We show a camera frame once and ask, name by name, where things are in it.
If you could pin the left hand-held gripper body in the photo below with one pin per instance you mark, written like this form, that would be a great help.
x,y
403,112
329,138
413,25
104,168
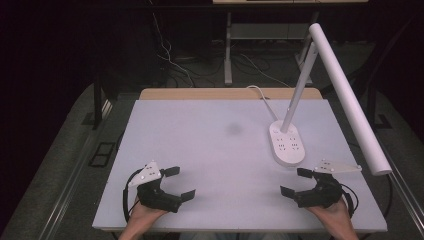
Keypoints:
x,y
156,196

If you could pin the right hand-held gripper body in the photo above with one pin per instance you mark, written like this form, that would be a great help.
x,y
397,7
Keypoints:
x,y
325,193

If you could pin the person's left hand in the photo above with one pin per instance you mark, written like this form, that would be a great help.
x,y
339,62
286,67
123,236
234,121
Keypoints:
x,y
143,215

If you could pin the person's right hand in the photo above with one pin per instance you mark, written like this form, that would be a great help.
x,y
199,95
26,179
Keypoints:
x,y
333,216

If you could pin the white table board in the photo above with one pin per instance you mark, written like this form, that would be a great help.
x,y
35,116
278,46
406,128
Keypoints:
x,y
216,160

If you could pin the white desk lamp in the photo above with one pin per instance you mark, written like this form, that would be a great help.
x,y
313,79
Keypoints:
x,y
346,96

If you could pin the wooden table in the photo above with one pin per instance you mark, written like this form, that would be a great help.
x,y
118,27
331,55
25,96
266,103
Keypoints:
x,y
213,93

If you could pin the black metal stand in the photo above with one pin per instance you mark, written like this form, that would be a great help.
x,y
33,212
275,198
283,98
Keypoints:
x,y
97,103
373,106

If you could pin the black floor frame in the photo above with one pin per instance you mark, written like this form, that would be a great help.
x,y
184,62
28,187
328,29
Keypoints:
x,y
101,154

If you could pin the aluminium rail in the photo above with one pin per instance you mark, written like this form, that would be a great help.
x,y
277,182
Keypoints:
x,y
405,193
71,186

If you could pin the white metal desk frame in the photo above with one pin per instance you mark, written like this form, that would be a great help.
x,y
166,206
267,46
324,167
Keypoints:
x,y
263,31

